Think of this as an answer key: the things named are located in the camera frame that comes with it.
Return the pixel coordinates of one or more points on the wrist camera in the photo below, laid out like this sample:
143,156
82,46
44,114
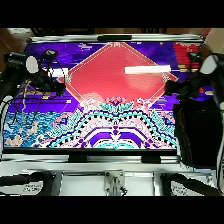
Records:
194,58
49,56

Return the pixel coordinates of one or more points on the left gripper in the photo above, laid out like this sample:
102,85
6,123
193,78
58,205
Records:
46,83

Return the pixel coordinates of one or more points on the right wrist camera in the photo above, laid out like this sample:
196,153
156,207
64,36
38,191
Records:
194,58

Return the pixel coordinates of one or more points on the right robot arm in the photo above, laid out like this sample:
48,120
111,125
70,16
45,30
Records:
213,73

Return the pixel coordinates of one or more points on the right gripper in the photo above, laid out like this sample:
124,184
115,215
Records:
178,88

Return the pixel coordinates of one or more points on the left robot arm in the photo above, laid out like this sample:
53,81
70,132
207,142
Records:
15,71

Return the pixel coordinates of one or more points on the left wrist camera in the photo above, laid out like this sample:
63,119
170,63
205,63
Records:
49,56

